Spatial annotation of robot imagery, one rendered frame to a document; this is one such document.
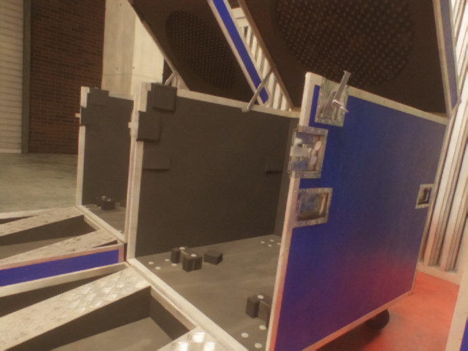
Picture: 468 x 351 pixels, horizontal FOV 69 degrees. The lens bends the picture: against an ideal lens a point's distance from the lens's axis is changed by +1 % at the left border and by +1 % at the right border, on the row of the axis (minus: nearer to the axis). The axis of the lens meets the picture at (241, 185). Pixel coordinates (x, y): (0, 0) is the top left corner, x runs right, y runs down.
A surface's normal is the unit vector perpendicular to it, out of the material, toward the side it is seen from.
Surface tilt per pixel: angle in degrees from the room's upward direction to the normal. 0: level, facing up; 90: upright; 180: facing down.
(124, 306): 90
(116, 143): 90
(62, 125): 90
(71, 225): 90
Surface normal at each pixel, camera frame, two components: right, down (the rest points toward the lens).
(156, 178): 0.66, 0.20
